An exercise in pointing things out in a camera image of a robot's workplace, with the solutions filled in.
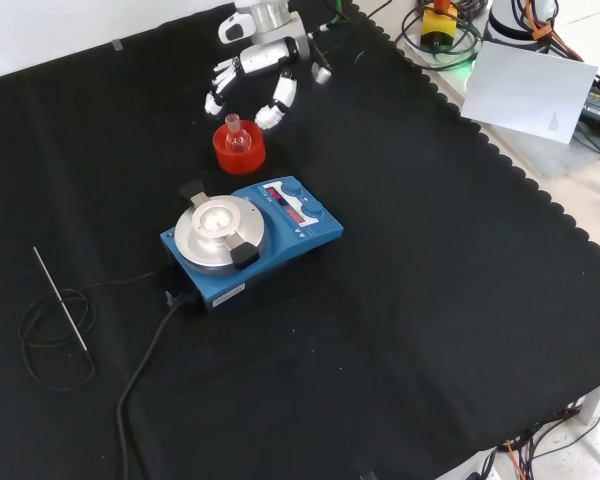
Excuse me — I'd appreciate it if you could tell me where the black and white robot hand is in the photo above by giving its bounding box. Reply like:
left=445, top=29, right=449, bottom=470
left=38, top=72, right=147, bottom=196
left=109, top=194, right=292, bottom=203
left=203, top=12, right=312, bottom=131

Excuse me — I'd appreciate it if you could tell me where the clear round-bottom flask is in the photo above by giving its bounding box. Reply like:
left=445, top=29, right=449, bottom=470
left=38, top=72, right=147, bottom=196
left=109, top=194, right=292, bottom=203
left=223, top=113, right=253, bottom=154

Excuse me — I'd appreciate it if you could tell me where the yellow stop button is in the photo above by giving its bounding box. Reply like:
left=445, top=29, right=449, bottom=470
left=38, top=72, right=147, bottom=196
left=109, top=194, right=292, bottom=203
left=420, top=0, right=460, bottom=54

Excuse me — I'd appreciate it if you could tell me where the heater with blue base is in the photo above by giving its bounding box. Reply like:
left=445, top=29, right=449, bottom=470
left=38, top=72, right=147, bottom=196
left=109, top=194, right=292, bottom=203
left=159, top=174, right=345, bottom=314

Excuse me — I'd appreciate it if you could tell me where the pale board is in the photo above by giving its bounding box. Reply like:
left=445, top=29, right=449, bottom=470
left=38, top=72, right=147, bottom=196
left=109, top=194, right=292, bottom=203
left=459, top=40, right=600, bottom=146

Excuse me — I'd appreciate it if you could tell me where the black bench cloth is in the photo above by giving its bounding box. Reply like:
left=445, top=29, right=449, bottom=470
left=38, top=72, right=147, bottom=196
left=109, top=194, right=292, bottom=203
left=0, top=0, right=600, bottom=480

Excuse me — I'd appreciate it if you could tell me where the thin metal probe rod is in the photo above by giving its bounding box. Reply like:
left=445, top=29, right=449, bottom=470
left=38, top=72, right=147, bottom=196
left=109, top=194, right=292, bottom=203
left=33, top=246, right=89, bottom=350

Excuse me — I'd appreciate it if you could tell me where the white table leg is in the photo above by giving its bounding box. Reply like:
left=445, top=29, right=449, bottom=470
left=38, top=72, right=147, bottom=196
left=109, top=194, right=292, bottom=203
left=578, top=379, right=600, bottom=427

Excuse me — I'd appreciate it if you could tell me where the green and black cable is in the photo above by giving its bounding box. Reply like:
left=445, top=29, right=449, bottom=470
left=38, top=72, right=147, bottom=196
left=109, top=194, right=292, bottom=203
left=307, top=0, right=354, bottom=39

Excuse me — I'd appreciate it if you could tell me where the orange flask ring stand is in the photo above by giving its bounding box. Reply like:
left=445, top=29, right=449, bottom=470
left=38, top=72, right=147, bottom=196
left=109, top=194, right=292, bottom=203
left=212, top=119, right=267, bottom=175

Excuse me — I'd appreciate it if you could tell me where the black looped cable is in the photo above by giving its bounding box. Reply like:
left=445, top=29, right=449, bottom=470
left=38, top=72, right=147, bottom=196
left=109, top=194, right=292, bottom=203
left=398, top=0, right=484, bottom=71

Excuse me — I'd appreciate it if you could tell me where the orange cable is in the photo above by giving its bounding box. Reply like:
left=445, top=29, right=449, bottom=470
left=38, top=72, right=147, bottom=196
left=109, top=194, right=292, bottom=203
left=522, top=0, right=587, bottom=63

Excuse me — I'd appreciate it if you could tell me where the thick black power cable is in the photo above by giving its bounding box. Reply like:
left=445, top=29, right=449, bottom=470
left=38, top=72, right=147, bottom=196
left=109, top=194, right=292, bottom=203
left=116, top=289, right=201, bottom=480

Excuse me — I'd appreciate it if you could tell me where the thin black probe cable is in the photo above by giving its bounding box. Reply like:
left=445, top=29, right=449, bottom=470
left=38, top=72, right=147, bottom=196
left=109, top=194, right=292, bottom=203
left=19, top=271, right=157, bottom=392

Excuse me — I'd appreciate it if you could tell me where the black cable bundle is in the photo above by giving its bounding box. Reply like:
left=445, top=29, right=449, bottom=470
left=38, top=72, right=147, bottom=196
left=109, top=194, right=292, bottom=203
left=479, top=407, right=600, bottom=480

